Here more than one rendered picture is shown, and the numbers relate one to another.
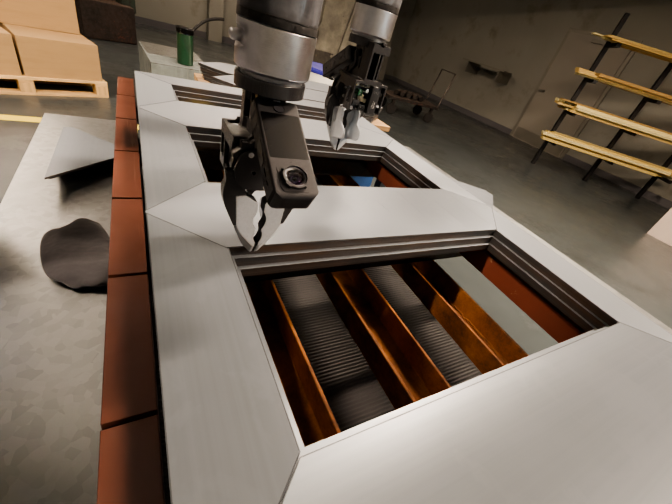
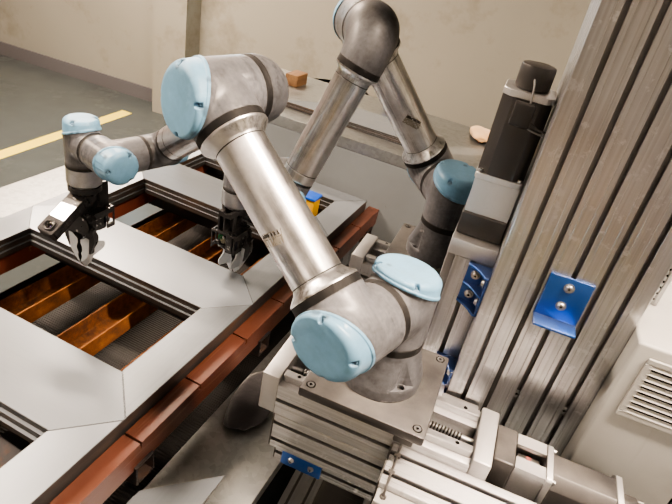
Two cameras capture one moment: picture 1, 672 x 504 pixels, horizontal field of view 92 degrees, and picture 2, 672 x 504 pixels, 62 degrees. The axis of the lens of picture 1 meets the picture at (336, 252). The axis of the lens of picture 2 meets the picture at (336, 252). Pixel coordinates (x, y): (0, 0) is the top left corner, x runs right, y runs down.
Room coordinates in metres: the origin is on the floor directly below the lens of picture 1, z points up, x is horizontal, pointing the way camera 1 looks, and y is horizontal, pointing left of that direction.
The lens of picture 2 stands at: (0.83, 1.28, 1.72)
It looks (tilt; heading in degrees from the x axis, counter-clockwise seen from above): 31 degrees down; 235
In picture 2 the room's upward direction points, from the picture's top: 12 degrees clockwise
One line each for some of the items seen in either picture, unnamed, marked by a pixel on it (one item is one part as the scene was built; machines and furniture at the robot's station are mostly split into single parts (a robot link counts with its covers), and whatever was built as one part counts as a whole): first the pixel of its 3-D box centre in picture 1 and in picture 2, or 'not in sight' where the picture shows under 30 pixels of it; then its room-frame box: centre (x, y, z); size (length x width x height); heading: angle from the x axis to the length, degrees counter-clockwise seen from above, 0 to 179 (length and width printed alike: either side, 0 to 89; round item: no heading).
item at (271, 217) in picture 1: (264, 214); (225, 258); (0.37, 0.11, 0.90); 0.06 x 0.03 x 0.09; 37
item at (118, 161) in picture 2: not in sight; (116, 158); (0.64, 0.15, 1.21); 0.11 x 0.11 x 0.08; 21
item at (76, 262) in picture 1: (78, 251); (253, 400); (0.39, 0.43, 0.70); 0.20 x 0.10 x 0.03; 46
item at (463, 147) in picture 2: not in sight; (345, 114); (-0.38, -0.62, 1.03); 1.30 x 0.60 x 0.04; 127
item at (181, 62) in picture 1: (183, 56); not in sight; (3.53, 2.09, 0.43); 0.93 x 0.71 x 0.85; 41
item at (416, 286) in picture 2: not in sight; (398, 299); (0.30, 0.72, 1.20); 0.13 x 0.12 x 0.14; 21
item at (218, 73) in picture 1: (297, 94); not in sight; (1.54, 0.38, 0.82); 0.80 x 0.40 x 0.06; 127
